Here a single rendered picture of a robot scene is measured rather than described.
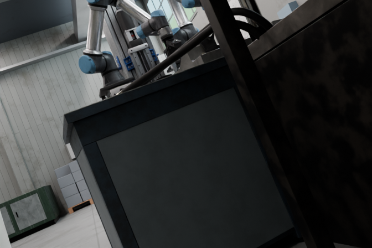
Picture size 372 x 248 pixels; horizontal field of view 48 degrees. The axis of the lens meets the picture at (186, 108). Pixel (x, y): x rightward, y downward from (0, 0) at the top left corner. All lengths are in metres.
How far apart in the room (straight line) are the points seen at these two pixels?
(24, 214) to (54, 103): 3.19
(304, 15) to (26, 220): 7.86
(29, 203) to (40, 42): 4.30
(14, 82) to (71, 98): 1.40
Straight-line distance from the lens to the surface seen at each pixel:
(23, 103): 10.83
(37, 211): 8.69
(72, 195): 9.74
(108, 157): 1.52
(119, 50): 2.92
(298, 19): 1.32
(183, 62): 2.00
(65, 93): 10.79
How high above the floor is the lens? 0.56
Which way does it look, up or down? 4 degrees up
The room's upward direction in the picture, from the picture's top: 23 degrees counter-clockwise
